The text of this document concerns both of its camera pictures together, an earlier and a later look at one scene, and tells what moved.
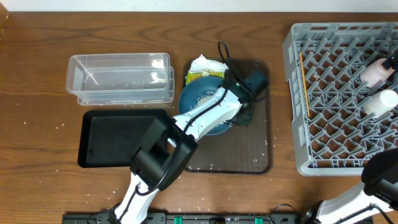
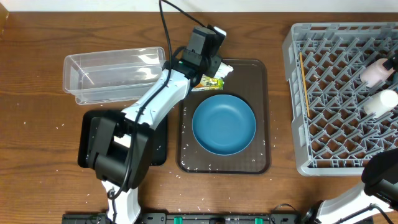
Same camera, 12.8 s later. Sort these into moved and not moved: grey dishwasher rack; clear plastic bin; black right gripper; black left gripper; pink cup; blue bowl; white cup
Moved: black left gripper; blue bowl
Not moved: grey dishwasher rack; black right gripper; clear plastic bin; pink cup; white cup
